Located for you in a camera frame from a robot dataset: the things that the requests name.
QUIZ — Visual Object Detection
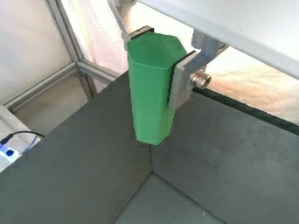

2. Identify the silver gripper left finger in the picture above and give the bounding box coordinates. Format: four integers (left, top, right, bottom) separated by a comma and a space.
107, 0, 155, 48

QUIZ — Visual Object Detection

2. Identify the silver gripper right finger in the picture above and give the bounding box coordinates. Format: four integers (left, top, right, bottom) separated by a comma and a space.
169, 30, 230, 109

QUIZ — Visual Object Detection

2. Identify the green hexagon peg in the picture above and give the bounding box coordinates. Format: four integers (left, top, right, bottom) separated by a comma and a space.
127, 31, 187, 145

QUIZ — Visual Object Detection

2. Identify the white device with blue light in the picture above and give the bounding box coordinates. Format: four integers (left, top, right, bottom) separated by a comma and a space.
0, 144, 21, 167

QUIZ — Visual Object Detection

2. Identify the aluminium frame structure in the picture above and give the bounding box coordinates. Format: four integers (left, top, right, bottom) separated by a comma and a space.
0, 0, 118, 110

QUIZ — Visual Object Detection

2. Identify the black cable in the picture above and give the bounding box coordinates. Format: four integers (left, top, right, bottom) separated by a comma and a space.
0, 130, 46, 155

